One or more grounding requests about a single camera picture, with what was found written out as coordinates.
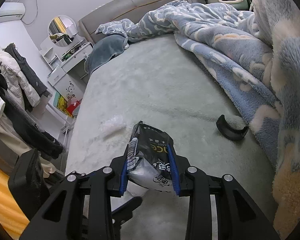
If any red box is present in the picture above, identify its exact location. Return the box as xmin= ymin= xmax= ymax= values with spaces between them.
xmin=66 ymin=101 xmax=81 ymax=117

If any white air conditioner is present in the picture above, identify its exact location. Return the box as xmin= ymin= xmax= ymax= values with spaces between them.
xmin=0 ymin=2 xmax=26 ymax=21

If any clear plastic bottle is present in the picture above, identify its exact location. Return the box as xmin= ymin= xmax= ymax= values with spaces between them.
xmin=100 ymin=115 xmax=126 ymax=137

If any blue-grey pillow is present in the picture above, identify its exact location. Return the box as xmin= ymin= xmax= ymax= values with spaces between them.
xmin=86 ymin=34 xmax=129 ymax=76

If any black silver snack wrapper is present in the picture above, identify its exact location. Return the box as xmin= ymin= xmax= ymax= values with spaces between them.
xmin=127 ymin=121 xmax=173 ymax=192

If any white clothes rack frame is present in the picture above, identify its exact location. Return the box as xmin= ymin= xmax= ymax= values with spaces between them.
xmin=46 ymin=102 xmax=77 ymax=170

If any grey knit hanging garment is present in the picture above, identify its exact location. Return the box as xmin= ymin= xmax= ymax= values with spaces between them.
xmin=4 ymin=43 xmax=50 ymax=98

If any blue cloud-pattern blanket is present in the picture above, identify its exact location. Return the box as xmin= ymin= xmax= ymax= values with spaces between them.
xmin=96 ymin=0 xmax=300 ymax=239

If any black hanging garment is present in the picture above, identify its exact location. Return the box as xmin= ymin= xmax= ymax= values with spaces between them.
xmin=0 ymin=70 xmax=64 ymax=159

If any round vanity mirror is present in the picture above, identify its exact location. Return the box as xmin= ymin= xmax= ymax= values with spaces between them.
xmin=48 ymin=15 xmax=78 ymax=47

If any white vanity desk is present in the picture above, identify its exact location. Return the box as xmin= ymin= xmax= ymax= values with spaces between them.
xmin=39 ymin=37 xmax=93 ymax=102

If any beige hanging coat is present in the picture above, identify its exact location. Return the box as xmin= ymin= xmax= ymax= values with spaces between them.
xmin=0 ymin=126 xmax=57 ymax=178

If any white puffer jacket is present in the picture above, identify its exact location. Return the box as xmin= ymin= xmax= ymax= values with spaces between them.
xmin=0 ymin=49 xmax=40 ymax=109

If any grey-green bed mattress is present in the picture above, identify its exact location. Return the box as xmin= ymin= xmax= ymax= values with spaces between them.
xmin=65 ymin=33 xmax=278 ymax=239

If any yellow painting canvas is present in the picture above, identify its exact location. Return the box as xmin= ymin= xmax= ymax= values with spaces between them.
xmin=53 ymin=91 xmax=73 ymax=118

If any yellow curtain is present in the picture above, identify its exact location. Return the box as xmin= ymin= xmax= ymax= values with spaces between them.
xmin=0 ymin=170 xmax=29 ymax=239

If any black plastic ring piece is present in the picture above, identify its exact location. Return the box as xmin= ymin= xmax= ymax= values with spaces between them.
xmin=216 ymin=114 xmax=249 ymax=141

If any grey upholstered headboard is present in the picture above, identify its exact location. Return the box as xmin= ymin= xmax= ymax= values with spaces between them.
xmin=77 ymin=0 xmax=175 ymax=44

